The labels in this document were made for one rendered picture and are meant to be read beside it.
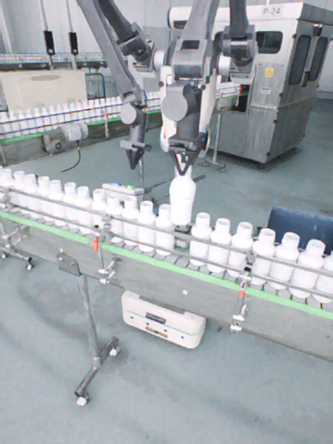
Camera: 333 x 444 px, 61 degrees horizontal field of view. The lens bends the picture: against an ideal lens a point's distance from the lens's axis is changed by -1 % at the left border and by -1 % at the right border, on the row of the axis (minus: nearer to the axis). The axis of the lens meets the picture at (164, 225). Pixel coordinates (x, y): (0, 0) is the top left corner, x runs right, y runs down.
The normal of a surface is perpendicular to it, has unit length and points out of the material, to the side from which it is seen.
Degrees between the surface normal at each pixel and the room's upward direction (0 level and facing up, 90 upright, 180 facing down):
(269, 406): 0
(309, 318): 90
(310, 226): 90
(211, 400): 0
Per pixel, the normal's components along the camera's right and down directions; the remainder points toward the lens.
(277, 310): -0.40, 0.49
